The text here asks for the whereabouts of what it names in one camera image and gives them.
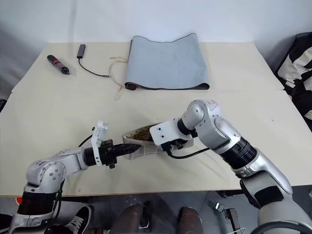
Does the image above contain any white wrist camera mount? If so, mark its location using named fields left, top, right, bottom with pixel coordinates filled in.
left=149, top=120, right=183, bottom=147
left=91, top=119, right=110, bottom=167

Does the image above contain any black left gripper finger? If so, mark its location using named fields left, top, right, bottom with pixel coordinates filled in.
left=114, top=143, right=142, bottom=151
left=114, top=148, right=137, bottom=157

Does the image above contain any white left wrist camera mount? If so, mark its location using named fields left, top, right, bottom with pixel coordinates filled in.
left=91, top=119, right=110, bottom=167

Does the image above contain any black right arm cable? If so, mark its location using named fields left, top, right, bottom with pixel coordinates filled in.
left=166, top=145, right=211, bottom=159

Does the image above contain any black white bag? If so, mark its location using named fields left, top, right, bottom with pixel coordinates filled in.
left=274, top=32, right=312, bottom=118

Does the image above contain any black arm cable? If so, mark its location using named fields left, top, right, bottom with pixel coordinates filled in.
left=166, top=145, right=211, bottom=159
left=46, top=135, right=95, bottom=234

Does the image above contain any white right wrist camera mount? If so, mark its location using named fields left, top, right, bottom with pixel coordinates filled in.
left=149, top=120, right=183, bottom=147

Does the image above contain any black shoe with white laces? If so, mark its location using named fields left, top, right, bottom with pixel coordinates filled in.
left=49, top=204, right=94, bottom=234

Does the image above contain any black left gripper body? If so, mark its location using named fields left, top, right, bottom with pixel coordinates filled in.
left=98, top=139, right=120, bottom=170

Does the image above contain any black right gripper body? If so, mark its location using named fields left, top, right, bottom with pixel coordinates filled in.
left=159, top=138, right=193, bottom=156

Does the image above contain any metal caster bracket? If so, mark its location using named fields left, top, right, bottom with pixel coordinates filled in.
left=215, top=201, right=239, bottom=230

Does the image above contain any black and red screwdriver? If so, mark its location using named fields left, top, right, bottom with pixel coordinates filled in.
left=46, top=55, right=73, bottom=77

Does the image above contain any grey roll-up cloth mat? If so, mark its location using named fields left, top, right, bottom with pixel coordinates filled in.
left=124, top=32, right=211, bottom=92

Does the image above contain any grey USB hub with cable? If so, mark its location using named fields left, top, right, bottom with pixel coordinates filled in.
left=76, top=43, right=111, bottom=79

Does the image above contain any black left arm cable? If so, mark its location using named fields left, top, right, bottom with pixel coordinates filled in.
left=46, top=135, right=95, bottom=234

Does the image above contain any dark brown rounded shape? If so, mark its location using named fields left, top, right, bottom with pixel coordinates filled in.
left=178, top=206, right=204, bottom=234
left=110, top=203, right=145, bottom=234

